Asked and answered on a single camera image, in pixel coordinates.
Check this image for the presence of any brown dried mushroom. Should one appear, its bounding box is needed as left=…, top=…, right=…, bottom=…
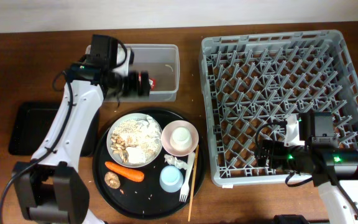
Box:
left=104, top=172, right=121, bottom=189

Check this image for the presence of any crumpled white tissue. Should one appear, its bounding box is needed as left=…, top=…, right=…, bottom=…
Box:
left=164, top=154, right=188, bottom=170

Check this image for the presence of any white plastic fork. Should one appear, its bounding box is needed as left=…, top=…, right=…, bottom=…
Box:
left=180, top=152, right=195, bottom=202

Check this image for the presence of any orange carrot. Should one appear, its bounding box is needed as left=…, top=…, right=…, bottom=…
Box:
left=104, top=161, right=145, bottom=182

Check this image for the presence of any grey dishwasher rack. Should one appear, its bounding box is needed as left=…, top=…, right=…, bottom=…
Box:
left=199, top=30, right=358, bottom=188

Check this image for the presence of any red snack wrapper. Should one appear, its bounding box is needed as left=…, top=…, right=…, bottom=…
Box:
left=148, top=76, right=155, bottom=91

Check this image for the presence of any wooden chopstick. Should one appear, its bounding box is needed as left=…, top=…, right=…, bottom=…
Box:
left=188, top=144, right=200, bottom=222

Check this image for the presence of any light blue cup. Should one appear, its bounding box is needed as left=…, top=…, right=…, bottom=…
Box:
left=159, top=165, right=183, bottom=193

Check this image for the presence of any grey plate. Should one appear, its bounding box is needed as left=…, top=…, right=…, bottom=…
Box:
left=106, top=113, right=162, bottom=168

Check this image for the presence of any black rectangular tray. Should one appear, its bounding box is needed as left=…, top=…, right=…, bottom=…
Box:
left=8, top=101, right=101, bottom=157

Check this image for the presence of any pile of peanut shells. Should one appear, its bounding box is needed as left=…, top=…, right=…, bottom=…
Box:
left=110, top=134, right=132, bottom=163

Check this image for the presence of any round black tray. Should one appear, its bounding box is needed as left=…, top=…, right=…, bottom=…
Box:
left=93, top=108, right=209, bottom=220

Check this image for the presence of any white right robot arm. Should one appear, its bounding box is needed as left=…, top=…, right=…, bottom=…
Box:
left=255, top=137, right=358, bottom=223

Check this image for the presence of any white cup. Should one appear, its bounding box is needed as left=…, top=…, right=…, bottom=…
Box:
left=170, top=126, right=193, bottom=151

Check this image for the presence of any pink bowl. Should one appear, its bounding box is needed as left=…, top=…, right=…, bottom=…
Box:
left=161, top=120, right=199, bottom=157

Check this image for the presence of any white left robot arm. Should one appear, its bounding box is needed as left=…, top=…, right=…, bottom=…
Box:
left=7, top=62, right=150, bottom=223

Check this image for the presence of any clear plastic bin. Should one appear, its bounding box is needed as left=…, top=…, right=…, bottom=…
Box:
left=85, top=44, right=180, bottom=103

